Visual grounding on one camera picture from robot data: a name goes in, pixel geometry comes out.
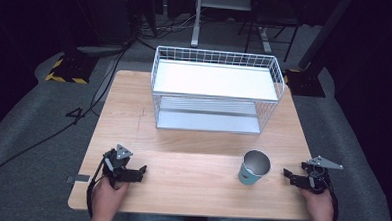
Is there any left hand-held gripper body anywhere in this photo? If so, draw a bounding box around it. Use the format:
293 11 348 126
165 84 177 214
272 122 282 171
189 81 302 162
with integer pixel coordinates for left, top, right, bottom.
100 142 134 191

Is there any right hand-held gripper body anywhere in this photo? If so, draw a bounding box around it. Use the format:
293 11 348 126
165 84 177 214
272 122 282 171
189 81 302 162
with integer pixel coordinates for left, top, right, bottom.
299 154 345 197

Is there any person's right hand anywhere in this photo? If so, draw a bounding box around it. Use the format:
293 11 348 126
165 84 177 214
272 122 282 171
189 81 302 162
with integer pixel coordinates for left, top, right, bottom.
298 186 337 221

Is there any person's left hand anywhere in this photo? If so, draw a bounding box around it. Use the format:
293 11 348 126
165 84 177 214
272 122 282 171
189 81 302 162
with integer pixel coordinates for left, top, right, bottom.
89 175 131 221

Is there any teal metal cup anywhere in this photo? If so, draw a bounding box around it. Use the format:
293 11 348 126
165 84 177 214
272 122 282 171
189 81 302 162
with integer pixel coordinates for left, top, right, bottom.
237 148 273 188

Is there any grey tape strip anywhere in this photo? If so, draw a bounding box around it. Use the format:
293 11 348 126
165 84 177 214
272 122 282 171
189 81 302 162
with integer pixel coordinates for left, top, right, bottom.
66 173 92 186

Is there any yellow-black striped stand base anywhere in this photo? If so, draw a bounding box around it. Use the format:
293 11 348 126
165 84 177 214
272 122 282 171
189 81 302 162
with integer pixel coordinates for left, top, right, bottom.
282 66 328 98
44 51 99 86

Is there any black slanted stand pole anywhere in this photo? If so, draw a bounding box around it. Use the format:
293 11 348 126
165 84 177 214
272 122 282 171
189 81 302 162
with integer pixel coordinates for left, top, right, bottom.
297 0 355 73

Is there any dark equipment cabinet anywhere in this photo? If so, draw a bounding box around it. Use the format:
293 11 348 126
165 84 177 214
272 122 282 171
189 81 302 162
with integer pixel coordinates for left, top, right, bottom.
83 0 138 48

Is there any black metal chair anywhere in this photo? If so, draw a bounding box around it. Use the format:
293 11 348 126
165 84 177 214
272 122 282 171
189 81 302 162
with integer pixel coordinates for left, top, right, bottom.
235 0 303 64

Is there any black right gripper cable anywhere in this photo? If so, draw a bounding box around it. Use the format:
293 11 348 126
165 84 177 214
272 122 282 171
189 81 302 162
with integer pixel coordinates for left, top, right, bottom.
324 178 342 221

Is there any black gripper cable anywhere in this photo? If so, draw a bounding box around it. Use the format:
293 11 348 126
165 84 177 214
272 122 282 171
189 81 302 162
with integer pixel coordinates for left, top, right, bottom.
84 157 107 220
324 178 342 221

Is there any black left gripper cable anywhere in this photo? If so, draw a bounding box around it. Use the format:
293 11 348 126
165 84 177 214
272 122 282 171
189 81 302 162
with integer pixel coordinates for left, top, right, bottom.
84 157 107 220

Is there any long black floor cable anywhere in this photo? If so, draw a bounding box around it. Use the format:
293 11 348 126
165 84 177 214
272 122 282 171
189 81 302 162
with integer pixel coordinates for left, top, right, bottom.
0 43 129 192

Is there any white wire shelf rack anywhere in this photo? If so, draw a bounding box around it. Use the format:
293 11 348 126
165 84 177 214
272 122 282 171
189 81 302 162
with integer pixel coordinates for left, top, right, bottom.
148 45 288 137

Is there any bundle of floor cables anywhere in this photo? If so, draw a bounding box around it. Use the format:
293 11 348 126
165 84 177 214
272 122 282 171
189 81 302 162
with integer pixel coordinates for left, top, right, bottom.
135 10 202 44

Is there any white desk frame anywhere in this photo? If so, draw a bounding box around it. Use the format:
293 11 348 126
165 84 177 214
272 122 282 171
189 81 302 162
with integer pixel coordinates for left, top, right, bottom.
190 0 277 56

